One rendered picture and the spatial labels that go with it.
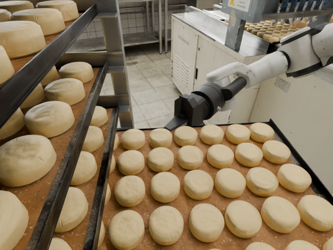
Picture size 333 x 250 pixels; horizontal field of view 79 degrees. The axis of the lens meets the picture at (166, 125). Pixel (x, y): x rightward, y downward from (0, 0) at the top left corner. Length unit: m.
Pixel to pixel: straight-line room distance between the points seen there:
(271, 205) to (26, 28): 0.37
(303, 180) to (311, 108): 0.91
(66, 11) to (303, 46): 0.60
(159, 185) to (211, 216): 0.09
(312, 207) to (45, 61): 0.39
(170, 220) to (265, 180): 0.18
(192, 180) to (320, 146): 1.05
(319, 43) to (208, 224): 0.57
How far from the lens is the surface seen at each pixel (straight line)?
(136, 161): 0.38
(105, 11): 0.39
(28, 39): 0.22
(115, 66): 0.41
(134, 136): 0.43
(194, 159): 0.39
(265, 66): 0.69
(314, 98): 1.29
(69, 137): 0.25
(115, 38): 0.40
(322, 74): 1.27
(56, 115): 0.26
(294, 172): 0.43
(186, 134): 0.43
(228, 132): 0.46
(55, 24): 0.27
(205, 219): 0.32
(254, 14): 1.29
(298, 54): 0.72
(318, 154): 1.35
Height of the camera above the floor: 1.29
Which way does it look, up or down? 39 degrees down
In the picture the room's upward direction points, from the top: straight up
